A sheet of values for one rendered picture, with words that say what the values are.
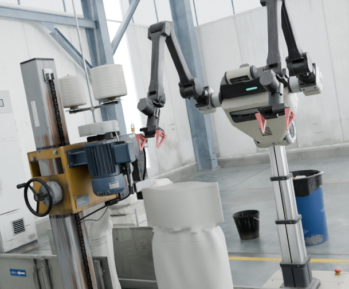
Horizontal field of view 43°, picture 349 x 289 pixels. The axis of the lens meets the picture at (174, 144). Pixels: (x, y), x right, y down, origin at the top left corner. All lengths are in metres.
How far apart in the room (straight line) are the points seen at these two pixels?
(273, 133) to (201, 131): 8.53
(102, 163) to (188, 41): 9.23
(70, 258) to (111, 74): 0.89
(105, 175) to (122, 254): 1.10
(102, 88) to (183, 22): 9.17
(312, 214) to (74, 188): 2.70
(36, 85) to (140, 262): 1.38
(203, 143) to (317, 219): 6.97
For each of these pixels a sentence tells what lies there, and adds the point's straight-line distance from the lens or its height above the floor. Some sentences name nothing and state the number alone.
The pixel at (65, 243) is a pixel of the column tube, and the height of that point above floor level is 0.89.
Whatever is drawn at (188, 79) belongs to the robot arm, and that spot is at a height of 1.57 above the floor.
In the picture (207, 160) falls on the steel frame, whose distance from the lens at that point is 11.01.
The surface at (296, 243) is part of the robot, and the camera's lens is 2.65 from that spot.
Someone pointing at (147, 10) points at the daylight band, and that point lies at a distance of 10.50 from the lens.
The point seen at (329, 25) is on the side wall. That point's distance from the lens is 10.14.
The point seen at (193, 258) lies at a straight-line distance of 2.22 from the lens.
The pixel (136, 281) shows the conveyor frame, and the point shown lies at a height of 0.41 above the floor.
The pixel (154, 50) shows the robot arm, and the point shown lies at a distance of 2.19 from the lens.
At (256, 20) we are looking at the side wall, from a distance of 10.64.
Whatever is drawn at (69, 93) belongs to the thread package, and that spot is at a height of 1.59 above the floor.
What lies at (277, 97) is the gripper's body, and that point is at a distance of 1.76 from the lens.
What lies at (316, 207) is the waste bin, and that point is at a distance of 4.30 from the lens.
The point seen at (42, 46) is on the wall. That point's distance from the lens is 7.73.
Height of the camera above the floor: 1.36
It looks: 3 degrees down
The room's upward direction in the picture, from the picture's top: 10 degrees counter-clockwise
